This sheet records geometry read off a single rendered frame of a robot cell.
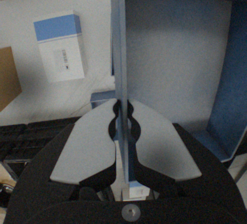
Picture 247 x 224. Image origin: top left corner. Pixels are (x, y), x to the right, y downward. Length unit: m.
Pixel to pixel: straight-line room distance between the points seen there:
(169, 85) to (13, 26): 0.56
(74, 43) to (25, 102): 0.36
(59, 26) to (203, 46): 0.37
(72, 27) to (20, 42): 0.24
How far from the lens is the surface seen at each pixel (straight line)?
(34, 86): 0.64
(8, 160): 0.58
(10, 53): 0.63
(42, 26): 0.48
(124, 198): 1.04
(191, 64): 0.19
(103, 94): 0.56
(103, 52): 0.54
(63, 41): 0.46
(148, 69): 0.17
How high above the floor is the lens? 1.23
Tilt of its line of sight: 62 degrees down
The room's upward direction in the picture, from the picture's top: 167 degrees clockwise
